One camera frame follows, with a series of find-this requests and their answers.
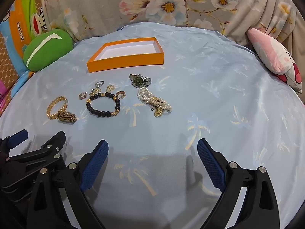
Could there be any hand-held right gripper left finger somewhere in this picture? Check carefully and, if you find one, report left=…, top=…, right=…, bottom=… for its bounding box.
left=27, top=139, right=109, bottom=229

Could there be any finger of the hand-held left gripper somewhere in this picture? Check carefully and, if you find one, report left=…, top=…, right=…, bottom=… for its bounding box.
left=7, top=131, right=67, bottom=165
left=0, top=129, right=29, bottom=153

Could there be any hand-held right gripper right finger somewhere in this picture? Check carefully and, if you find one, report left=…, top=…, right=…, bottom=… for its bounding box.
left=197, top=138, right=280, bottom=229

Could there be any gold chain bracelet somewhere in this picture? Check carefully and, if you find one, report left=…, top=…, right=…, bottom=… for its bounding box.
left=46, top=96, right=69, bottom=120

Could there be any black bead bracelet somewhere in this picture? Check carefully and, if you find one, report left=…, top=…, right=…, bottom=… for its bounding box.
left=86, top=92, right=121, bottom=118

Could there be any white pearl bracelet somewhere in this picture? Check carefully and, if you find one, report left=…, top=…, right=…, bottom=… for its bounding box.
left=137, top=87, right=172, bottom=118

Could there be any silver wristwatch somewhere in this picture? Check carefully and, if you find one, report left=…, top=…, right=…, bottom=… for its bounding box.
left=129, top=74, right=151, bottom=87

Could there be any orange cardboard box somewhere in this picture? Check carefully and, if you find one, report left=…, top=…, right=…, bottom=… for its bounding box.
left=86, top=37, right=165, bottom=73

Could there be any blue palm print sheet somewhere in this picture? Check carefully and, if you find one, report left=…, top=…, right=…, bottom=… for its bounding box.
left=0, top=21, right=305, bottom=229

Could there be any green plush pillow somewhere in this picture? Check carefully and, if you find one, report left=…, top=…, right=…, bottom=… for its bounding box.
left=23, top=28, right=73, bottom=71

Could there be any colourful cartoon pillow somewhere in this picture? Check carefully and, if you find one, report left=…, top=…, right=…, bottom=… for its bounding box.
left=0, top=0, right=48, bottom=115

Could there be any pink plush pillow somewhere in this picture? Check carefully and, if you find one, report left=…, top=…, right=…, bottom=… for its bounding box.
left=246, top=27, right=305, bottom=93

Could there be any grey floral blanket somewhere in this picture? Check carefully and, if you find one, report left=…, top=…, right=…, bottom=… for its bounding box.
left=40, top=0, right=305, bottom=53

